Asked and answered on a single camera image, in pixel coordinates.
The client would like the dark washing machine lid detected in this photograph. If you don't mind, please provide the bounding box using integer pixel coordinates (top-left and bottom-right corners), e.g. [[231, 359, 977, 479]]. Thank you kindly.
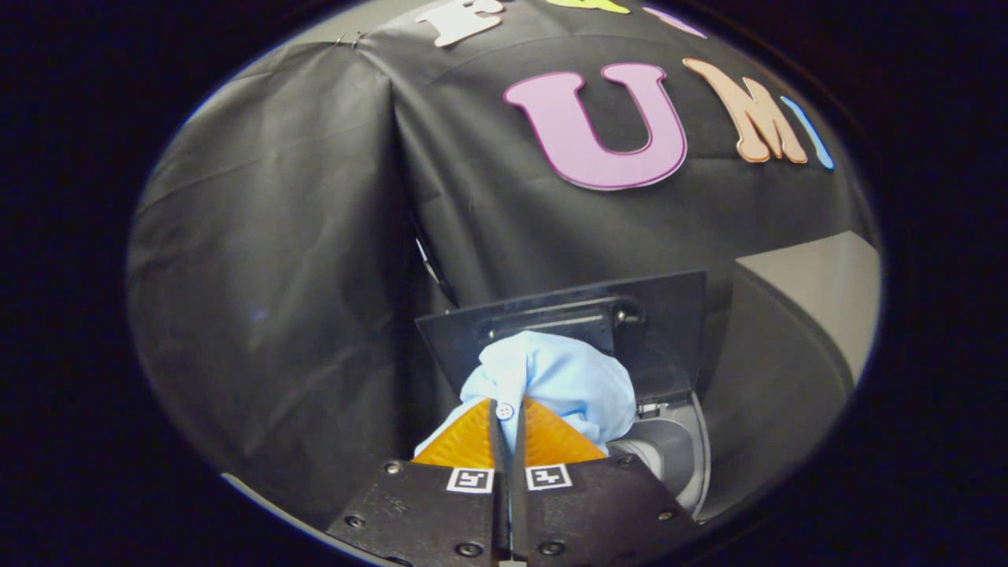
[[415, 270, 707, 402]]

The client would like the beige cabinet with dark top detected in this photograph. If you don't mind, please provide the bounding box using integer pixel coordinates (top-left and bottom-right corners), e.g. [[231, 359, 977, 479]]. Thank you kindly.
[[697, 231, 881, 521]]

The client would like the black backdrop cloth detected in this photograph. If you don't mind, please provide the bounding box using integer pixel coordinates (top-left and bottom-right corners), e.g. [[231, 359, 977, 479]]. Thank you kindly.
[[126, 0, 875, 528]]

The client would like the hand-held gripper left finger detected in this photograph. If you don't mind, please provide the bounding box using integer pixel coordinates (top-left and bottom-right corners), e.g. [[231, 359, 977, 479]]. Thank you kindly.
[[327, 398, 511, 567]]

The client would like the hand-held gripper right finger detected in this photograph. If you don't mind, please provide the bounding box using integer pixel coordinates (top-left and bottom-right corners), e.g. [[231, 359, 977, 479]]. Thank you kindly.
[[510, 396, 706, 567]]

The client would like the light blue shirt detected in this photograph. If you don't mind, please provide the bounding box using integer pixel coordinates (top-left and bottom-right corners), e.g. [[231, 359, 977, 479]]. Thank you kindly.
[[413, 331, 637, 459]]

